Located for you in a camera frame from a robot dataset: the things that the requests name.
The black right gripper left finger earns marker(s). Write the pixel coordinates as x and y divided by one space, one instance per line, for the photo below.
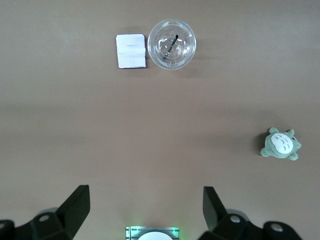
75 207

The small white card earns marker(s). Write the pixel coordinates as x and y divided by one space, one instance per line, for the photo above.
131 51

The clear plastic cup with lid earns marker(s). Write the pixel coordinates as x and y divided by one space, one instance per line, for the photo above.
157 57

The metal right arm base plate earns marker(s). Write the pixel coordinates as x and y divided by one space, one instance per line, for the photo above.
130 232

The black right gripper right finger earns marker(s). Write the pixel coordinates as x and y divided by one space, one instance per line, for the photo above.
212 212

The black straw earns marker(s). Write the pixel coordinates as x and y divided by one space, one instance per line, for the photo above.
170 46

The green grey plush toy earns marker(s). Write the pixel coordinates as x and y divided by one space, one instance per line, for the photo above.
281 145

